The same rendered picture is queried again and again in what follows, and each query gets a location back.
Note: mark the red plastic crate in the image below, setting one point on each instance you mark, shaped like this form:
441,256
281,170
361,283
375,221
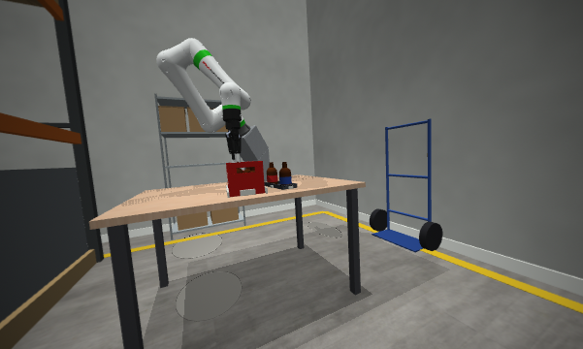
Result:
244,181

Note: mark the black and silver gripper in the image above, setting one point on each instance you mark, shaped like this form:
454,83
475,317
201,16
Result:
234,140

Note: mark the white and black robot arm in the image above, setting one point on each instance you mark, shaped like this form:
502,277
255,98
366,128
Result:
173,63

